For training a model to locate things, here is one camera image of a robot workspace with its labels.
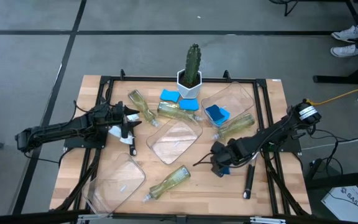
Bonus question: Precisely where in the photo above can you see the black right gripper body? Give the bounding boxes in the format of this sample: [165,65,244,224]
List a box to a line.
[209,138,245,170]

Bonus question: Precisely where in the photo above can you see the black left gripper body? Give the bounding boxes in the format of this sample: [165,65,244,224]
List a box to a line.
[93,104,123,127]

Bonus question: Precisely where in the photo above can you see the yellow dish soap bottle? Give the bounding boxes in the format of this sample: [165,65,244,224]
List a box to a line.
[142,164,191,203]
[157,101,203,123]
[127,89,160,128]
[213,113,256,141]

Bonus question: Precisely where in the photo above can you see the clear plastic bin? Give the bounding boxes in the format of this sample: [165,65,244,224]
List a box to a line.
[145,119,204,166]
[201,82,256,128]
[82,152,147,215]

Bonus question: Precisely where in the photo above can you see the white hexagonal plant pot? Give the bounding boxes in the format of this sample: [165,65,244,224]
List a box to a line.
[177,68,203,100]

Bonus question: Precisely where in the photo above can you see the green cactus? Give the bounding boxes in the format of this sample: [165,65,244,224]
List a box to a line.
[183,43,203,88]

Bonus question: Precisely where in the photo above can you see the black power strip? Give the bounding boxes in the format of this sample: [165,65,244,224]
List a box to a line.
[306,158,323,180]

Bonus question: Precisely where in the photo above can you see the black desk leg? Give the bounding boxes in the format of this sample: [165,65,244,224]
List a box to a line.
[305,169,358,191]
[313,57,358,85]

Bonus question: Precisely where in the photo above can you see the white printed paper sheet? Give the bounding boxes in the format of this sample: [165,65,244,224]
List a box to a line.
[321,185,358,223]

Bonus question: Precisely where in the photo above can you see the person's white shoe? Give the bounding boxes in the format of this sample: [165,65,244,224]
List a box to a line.
[331,25,358,44]
[330,44,358,58]

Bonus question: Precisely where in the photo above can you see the black aluminium table frame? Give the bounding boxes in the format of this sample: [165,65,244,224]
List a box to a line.
[50,68,312,224]

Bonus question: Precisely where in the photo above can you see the yellow extension cable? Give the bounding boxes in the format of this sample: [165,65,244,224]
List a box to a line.
[302,80,358,110]

